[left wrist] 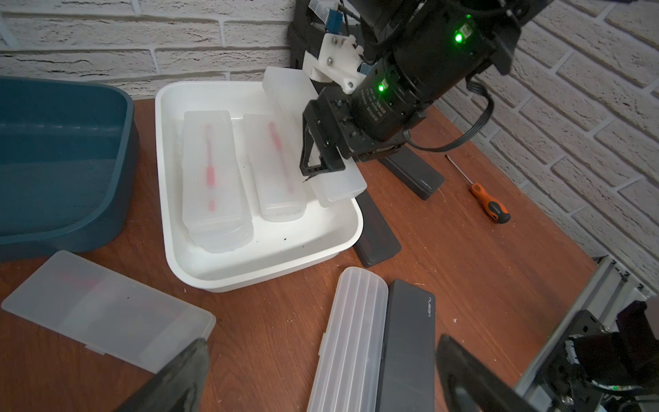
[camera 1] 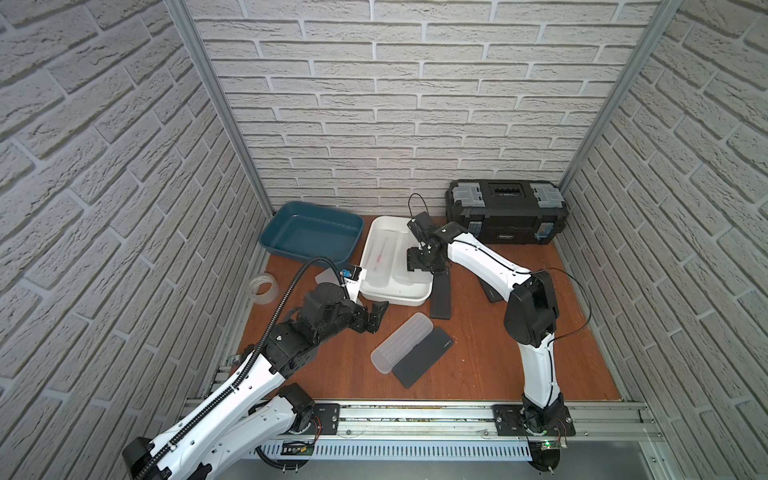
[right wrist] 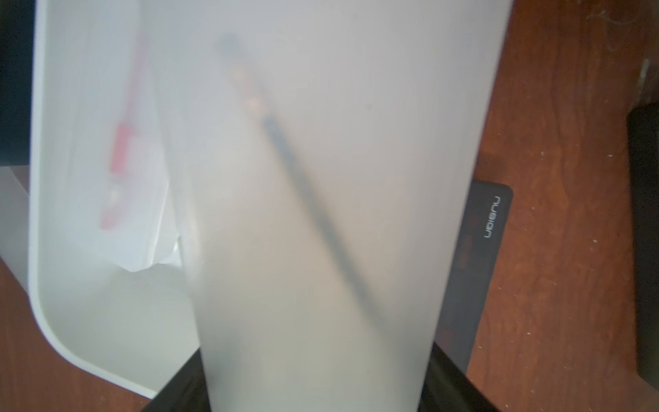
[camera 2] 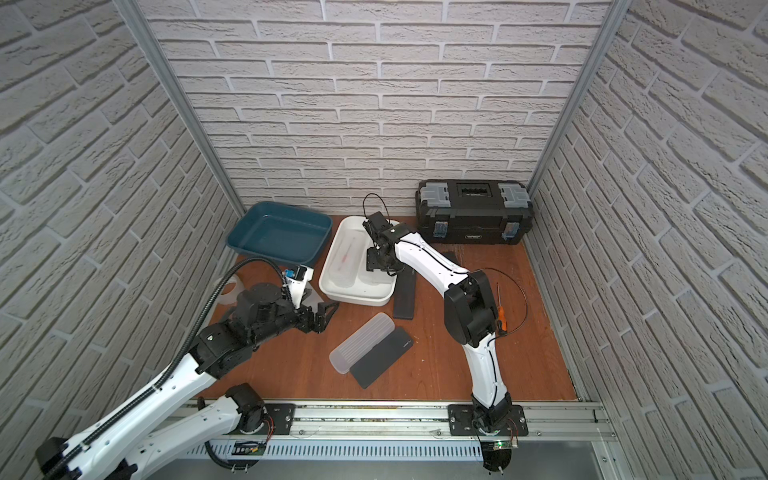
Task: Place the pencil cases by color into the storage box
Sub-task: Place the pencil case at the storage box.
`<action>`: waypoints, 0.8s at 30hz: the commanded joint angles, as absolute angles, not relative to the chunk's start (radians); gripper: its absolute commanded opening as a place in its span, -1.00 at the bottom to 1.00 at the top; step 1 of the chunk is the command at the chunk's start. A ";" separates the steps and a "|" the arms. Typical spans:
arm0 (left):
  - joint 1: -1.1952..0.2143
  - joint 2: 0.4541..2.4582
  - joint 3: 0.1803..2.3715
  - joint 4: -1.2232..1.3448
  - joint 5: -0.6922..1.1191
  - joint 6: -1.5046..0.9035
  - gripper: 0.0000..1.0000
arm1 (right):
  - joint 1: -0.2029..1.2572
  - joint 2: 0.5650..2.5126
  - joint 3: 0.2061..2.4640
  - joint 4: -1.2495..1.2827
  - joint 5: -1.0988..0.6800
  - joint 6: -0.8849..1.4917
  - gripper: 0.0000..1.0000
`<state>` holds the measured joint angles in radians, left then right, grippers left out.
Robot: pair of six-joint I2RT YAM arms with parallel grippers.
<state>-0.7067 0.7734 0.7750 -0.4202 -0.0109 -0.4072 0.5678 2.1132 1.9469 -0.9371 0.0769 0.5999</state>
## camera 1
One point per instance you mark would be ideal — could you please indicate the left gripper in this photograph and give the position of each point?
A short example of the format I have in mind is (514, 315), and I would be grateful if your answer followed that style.
(366, 316)

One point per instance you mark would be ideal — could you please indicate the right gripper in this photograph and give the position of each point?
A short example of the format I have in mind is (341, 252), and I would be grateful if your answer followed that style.
(412, 261)

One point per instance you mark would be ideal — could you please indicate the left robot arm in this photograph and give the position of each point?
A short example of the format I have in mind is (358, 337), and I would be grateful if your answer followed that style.
(256, 403)

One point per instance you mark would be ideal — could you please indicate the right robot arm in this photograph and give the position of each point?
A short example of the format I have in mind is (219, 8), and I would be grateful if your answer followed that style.
(530, 317)

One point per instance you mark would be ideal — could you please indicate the white storage bin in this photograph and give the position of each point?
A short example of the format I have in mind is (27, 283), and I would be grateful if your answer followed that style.
(394, 293)

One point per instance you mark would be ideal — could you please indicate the black pencil case upright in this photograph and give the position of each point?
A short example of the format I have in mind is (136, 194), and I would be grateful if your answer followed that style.
(440, 297)

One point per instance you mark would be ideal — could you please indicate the black pencil case tilted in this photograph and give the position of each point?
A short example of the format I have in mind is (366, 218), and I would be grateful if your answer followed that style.
(492, 295)

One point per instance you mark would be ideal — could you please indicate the ribbed translucent pencil case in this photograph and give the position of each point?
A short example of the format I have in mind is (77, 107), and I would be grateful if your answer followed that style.
(401, 342)

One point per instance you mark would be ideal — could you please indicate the teal storage bin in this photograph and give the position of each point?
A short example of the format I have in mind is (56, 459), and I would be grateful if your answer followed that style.
(300, 231)

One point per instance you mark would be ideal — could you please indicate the black pencil case front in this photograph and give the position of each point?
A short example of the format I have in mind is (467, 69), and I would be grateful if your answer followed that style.
(422, 357)

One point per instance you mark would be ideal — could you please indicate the clear tape roll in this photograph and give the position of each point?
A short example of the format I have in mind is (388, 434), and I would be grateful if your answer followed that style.
(263, 289)

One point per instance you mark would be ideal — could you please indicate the black plastic toolbox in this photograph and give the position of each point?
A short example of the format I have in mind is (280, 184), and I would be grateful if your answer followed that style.
(507, 211)

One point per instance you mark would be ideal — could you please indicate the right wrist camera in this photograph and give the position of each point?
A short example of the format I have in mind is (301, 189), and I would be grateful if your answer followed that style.
(421, 226)

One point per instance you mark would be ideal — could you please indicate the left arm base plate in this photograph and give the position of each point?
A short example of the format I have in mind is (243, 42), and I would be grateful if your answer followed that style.
(324, 418)

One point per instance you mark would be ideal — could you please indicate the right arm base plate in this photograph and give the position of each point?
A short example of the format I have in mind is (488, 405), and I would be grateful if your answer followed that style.
(531, 421)

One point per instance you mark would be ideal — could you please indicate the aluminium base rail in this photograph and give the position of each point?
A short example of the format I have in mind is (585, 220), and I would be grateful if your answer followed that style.
(473, 420)

